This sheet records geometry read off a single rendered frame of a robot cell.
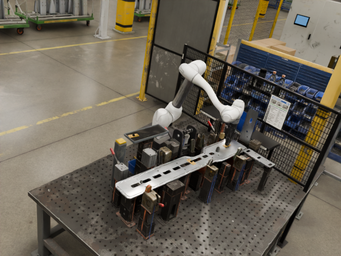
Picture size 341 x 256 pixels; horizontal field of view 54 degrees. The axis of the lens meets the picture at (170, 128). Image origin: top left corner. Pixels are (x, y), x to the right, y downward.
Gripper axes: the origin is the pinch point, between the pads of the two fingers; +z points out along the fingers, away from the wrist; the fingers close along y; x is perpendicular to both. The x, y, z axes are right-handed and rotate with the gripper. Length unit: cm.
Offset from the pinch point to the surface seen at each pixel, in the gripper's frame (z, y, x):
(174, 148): 0, -16, -53
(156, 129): -10, -34, -59
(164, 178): 6, 5, -81
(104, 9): 32, -638, 280
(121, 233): 37, 10, -120
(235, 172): 18.9, 20.7, -7.5
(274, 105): -29, 6, 54
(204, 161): 6.5, 5.4, -36.2
